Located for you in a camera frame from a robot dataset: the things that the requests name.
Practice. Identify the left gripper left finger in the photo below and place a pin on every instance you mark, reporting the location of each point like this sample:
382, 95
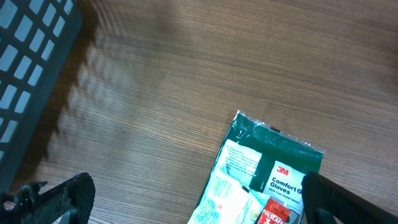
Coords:
69, 202

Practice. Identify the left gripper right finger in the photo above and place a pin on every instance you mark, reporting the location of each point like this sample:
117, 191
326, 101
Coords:
326, 202

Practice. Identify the red Nescafe sachet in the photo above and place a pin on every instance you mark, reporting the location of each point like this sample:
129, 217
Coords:
273, 213

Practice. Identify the teal wipes packet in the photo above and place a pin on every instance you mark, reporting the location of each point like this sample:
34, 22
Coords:
226, 201

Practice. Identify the dark grey mesh basket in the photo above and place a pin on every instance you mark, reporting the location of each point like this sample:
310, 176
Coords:
36, 39

